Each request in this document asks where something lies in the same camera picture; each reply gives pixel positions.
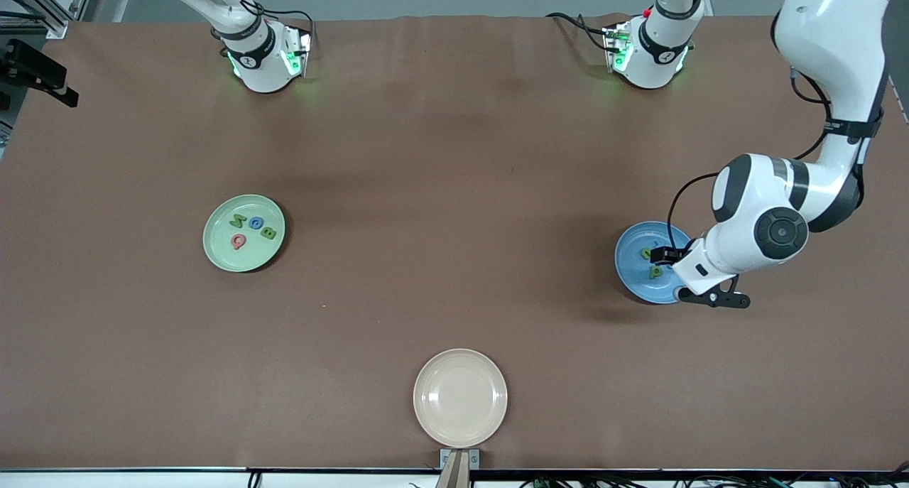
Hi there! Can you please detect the blue plate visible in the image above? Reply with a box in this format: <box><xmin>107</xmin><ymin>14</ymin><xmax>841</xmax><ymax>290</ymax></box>
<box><xmin>614</xmin><ymin>221</ymin><xmax>702</xmax><ymax>305</ymax></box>

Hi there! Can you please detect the brown table cover sheet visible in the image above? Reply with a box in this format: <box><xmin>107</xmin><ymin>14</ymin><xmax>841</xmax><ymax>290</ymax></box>
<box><xmin>0</xmin><ymin>13</ymin><xmax>909</xmax><ymax>471</ymax></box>

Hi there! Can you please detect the light green plate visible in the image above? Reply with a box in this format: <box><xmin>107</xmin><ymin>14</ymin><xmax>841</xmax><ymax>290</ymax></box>
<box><xmin>202</xmin><ymin>194</ymin><xmax>287</xmax><ymax>273</ymax></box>

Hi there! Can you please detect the beige plate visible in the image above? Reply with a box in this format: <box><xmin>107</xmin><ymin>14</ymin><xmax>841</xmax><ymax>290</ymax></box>
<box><xmin>413</xmin><ymin>348</ymin><xmax>509</xmax><ymax>449</ymax></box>

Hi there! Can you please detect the black arm base cable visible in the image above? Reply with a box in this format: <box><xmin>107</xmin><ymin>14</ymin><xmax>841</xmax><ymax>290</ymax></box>
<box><xmin>266</xmin><ymin>9</ymin><xmax>315</xmax><ymax>36</ymax></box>
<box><xmin>545</xmin><ymin>12</ymin><xmax>613</xmax><ymax>53</ymax></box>

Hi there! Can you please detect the camera stand bracket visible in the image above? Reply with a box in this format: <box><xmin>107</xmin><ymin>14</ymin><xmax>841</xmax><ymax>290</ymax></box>
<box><xmin>438</xmin><ymin>449</ymin><xmax>481</xmax><ymax>488</ymax></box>

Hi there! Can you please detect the white table edge rail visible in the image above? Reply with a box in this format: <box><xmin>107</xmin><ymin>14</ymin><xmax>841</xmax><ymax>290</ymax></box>
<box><xmin>0</xmin><ymin>467</ymin><xmax>909</xmax><ymax>488</ymax></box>

